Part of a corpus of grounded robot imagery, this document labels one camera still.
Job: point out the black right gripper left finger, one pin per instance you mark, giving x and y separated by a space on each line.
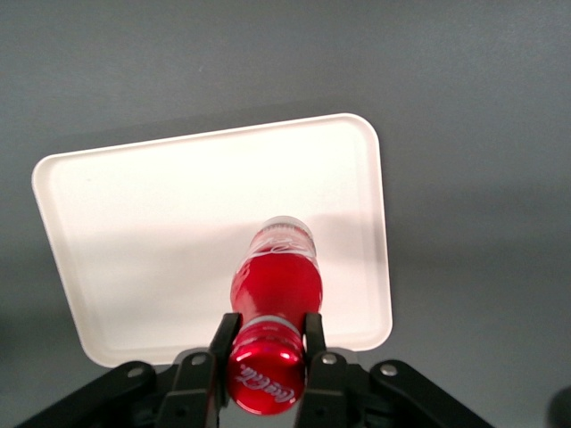
192 388

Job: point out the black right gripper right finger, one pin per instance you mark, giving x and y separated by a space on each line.
328 388

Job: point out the red coke bottle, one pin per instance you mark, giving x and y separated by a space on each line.
274 312

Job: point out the cream plastic tray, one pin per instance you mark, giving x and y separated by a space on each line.
178 223

